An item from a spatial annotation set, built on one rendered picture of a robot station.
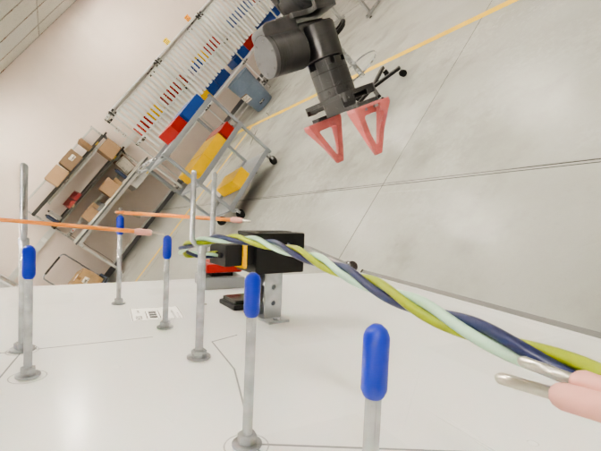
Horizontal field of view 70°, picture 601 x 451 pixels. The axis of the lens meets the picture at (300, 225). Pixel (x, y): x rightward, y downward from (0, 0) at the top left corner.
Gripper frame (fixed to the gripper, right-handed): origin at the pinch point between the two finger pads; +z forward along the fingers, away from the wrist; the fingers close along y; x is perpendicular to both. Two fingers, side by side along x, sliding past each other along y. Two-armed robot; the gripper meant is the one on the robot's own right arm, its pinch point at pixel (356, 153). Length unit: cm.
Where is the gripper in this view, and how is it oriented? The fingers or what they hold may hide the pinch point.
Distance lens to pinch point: 68.4
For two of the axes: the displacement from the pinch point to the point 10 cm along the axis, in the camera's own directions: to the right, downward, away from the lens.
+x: 7.9, -4.1, 4.6
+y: 5.0, 0.1, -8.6
